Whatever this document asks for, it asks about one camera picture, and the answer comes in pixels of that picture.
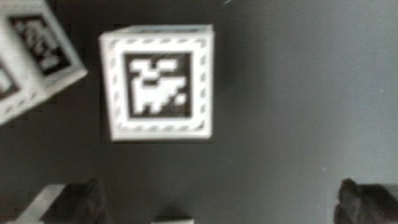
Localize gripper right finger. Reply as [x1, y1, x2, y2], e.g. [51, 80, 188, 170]
[334, 179, 398, 224]

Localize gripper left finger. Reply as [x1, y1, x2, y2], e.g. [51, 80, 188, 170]
[14, 178, 106, 224]

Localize white tagged cube leg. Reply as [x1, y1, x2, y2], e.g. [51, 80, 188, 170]
[99, 25, 215, 141]
[0, 0, 87, 126]

